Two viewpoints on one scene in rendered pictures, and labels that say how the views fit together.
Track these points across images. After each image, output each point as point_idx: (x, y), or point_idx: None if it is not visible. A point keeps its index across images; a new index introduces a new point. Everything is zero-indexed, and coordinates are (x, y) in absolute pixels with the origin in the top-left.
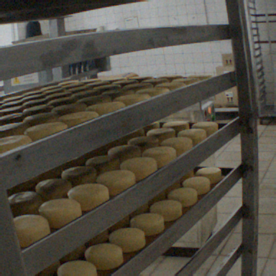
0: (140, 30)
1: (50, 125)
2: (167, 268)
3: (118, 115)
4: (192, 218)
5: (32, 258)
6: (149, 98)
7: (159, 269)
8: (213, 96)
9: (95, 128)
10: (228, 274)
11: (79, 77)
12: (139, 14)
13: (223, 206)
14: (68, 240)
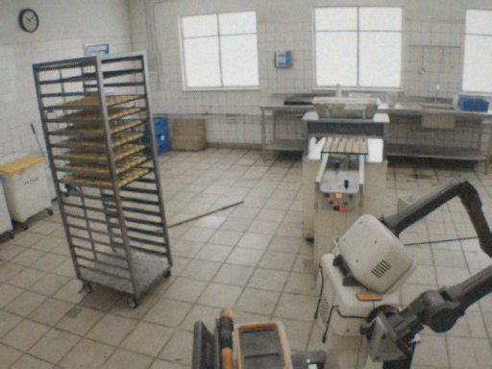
0: (75, 145)
1: (72, 155)
2: (302, 277)
3: (71, 158)
4: (91, 185)
5: (59, 169)
6: (86, 158)
7: (300, 274)
8: (358, 189)
9: (67, 158)
10: (291, 303)
11: (347, 136)
12: None
13: (415, 292)
14: (63, 170)
